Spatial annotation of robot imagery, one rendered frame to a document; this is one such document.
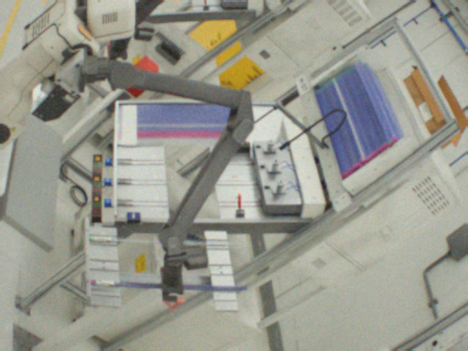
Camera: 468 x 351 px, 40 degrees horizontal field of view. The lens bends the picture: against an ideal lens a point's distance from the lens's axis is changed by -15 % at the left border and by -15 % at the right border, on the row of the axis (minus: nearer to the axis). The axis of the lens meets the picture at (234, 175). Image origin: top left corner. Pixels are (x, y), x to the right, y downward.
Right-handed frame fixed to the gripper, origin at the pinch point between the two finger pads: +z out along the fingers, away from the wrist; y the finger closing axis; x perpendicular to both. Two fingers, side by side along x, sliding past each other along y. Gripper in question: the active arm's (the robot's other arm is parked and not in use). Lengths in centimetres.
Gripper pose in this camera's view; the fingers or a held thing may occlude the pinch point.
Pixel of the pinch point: (171, 296)
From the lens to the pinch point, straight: 228.4
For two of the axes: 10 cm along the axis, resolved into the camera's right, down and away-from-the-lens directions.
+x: -9.9, 0.0, -1.6
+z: -1.2, 7.2, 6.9
